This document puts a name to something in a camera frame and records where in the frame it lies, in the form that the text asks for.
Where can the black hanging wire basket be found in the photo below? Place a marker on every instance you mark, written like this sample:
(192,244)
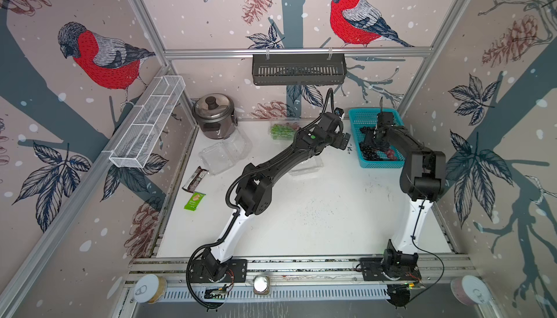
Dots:
(299,69)

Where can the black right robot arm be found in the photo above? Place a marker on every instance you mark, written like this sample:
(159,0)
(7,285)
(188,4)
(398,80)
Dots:
(422,179)

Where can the silver rice cooker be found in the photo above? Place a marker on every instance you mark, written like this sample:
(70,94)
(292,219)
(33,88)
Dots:
(215,114)

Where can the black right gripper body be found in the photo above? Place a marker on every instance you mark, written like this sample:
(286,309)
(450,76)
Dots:
(372,139)

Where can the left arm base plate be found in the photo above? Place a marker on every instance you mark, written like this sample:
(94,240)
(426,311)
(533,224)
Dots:
(209,271)

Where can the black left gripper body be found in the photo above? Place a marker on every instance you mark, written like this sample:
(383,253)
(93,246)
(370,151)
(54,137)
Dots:
(333,140)

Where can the pink red grape bunch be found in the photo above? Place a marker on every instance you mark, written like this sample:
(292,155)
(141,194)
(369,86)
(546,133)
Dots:
(391,155)

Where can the green grape bunch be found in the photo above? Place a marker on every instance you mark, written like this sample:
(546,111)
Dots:
(282,132)

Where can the teal plastic basket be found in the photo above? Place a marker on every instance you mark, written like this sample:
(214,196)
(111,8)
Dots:
(367,117)

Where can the small round silver light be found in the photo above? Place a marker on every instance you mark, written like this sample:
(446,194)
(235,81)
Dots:
(261,285)

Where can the white tape roll right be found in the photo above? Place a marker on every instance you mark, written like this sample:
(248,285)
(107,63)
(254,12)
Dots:
(470,290)

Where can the white wire mesh shelf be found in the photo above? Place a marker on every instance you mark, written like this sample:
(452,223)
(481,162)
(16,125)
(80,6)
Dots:
(140,138)

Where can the brown snack packet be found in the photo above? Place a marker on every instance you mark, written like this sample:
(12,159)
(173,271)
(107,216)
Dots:
(191,185)

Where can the green snack packet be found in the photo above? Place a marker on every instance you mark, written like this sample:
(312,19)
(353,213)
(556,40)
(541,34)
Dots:
(194,201)

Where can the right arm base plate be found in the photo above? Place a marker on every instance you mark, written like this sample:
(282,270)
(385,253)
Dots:
(375,269)

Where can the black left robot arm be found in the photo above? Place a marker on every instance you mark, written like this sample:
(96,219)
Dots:
(251,193)

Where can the clear clamshell container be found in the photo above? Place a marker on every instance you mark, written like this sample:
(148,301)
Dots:
(293,124)
(308,166)
(226,153)

